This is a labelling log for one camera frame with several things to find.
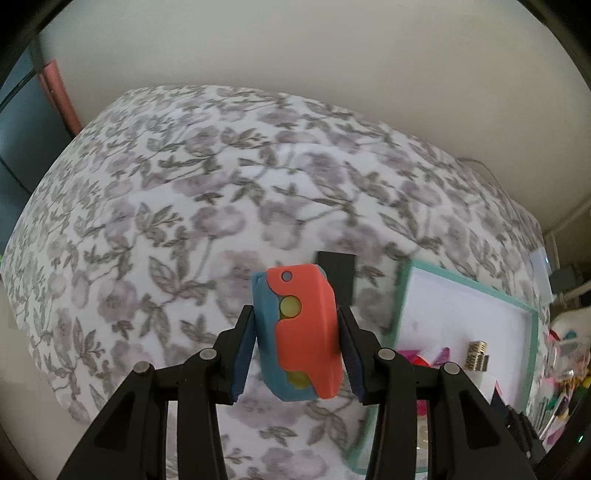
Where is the floral grey white tablecloth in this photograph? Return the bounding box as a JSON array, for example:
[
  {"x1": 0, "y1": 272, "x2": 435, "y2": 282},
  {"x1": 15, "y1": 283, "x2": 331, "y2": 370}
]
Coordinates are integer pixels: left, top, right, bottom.
[{"x1": 0, "y1": 83, "x2": 551, "y2": 480}]

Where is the black gold patterned lighter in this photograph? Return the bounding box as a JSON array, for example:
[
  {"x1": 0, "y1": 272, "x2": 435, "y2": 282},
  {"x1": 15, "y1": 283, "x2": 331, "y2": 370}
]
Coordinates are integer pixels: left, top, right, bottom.
[{"x1": 464, "y1": 340, "x2": 489, "y2": 372}]

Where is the pink rolled mat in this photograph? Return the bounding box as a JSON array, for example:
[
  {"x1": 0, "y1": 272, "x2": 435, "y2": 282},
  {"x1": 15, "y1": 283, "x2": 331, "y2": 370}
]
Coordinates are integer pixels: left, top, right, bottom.
[{"x1": 39, "y1": 60, "x2": 82, "y2": 137}]

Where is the pink translucent lighter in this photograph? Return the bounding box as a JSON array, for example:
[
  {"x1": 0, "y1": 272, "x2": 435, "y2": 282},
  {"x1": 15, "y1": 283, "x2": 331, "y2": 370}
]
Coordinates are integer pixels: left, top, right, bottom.
[{"x1": 399, "y1": 346, "x2": 451, "y2": 368}]

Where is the black plugged charger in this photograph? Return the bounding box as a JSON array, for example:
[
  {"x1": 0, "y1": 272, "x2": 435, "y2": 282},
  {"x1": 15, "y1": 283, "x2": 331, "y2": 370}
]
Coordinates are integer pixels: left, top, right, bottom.
[{"x1": 549, "y1": 263, "x2": 584, "y2": 295}]

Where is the teal rimmed white tray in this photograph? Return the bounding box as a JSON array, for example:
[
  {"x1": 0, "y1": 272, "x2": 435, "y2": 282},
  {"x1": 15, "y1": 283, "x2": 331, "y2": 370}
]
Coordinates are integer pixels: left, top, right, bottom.
[{"x1": 346, "y1": 261, "x2": 539, "y2": 479}]

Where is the dark blue cabinet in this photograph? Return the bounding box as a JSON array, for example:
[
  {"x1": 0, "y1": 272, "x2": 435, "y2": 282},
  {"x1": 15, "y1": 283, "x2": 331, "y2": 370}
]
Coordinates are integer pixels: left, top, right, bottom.
[{"x1": 0, "y1": 50, "x2": 72, "y2": 247}]

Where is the black usb charger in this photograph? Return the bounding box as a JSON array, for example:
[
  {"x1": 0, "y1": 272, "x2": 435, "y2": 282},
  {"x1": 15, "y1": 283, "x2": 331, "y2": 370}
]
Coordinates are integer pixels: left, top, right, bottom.
[{"x1": 315, "y1": 251, "x2": 356, "y2": 307}]

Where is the white power strip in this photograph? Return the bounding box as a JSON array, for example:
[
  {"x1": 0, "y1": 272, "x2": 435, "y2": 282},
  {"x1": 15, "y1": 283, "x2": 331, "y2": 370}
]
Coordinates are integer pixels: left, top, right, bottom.
[{"x1": 530, "y1": 247, "x2": 555, "y2": 305}]

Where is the orange blue toy knife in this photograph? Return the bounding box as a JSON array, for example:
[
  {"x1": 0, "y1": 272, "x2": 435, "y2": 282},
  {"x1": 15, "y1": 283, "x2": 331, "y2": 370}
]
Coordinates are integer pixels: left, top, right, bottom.
[{"x1": 250, "y1": 264, "x2": 342, "y2": 402}]

